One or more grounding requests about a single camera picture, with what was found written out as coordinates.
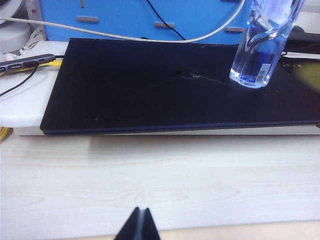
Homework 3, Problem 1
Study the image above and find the white desk riser stand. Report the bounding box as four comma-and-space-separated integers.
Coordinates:
0, 41, 320, 137

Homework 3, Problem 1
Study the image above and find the black hub cable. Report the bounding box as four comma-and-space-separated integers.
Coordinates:
0, 61, 39, 98

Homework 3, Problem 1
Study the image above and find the grey usb hub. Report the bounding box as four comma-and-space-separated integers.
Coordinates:
0, 53, 56, 74

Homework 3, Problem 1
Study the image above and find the white cable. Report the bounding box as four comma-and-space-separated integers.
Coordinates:
0, 0, 247, 43

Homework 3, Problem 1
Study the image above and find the black green-edged mouse pad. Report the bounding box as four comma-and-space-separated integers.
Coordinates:
276, 51, 320, 88

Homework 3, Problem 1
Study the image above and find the yellow plug cable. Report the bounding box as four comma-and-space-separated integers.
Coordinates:
37, 59, 63, 70

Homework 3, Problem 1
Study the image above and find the dark blue flat pad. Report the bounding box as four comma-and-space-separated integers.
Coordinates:
39, 37, 320, 136

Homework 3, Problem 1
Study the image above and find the yellow cable bundle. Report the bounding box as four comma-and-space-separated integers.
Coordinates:
0, 126, 12, 144

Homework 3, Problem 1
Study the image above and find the black monitor cable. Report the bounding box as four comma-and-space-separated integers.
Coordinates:
146, 0, 187, 41

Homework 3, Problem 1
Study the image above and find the blue desk organizer box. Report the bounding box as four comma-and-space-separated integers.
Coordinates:
37, 0, 253, 42

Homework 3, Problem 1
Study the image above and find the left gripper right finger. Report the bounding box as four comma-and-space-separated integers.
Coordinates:
139, 207, 161, 240

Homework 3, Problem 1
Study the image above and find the clear mineral water bottle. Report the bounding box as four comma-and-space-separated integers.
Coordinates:
229, 0, 305, 89

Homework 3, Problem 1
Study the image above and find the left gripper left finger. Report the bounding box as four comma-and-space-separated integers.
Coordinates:
115, 206, 143, 240

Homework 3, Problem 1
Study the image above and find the white desk fan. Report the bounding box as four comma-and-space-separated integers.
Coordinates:
0, 0, 38, 55

